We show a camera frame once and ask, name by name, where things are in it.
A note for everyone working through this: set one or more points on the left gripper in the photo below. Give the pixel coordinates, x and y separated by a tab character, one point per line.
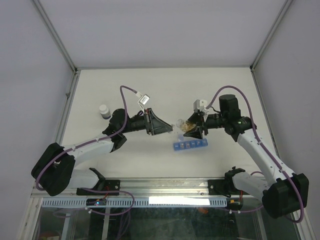
154	125

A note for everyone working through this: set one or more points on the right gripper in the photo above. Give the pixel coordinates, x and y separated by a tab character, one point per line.
195	133

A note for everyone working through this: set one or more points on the clear bottle orange pills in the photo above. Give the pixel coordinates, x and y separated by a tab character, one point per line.
185	125

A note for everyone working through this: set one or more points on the blue weekly pill organizer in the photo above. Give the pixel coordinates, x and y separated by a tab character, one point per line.
187	143

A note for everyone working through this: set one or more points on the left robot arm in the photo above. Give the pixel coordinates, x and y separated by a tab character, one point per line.
56	171

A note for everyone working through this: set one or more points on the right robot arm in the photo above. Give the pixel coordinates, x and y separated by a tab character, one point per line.
282	191

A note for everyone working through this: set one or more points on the white capped pill bottle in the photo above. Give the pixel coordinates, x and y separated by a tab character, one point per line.
104	112

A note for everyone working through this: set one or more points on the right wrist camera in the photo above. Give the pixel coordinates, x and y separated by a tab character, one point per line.
200	105

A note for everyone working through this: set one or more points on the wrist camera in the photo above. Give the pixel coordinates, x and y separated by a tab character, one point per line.
200	105
142	100

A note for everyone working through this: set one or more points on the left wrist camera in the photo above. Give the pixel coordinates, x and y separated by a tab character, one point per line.
142	100

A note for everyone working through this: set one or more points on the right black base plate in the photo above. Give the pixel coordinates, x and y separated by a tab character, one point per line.
222	187

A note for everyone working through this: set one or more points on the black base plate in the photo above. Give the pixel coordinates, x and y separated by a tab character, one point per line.
222	187
101	188

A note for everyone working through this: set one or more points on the aluminium mounting rail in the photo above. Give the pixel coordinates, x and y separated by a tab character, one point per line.
147	187

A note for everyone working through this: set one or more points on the grey slotted cable duct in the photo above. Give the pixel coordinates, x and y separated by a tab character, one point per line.
140	202

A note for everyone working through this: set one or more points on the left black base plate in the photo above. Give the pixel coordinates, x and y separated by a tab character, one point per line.
101	188

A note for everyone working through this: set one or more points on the right aluminium frame post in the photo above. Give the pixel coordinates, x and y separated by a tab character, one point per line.
272	31

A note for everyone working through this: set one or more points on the aluminium frame post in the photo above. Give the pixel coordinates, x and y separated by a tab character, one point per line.
54	34
272	31

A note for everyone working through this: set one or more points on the left aluminium frame post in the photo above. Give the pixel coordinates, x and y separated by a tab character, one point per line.
54	34

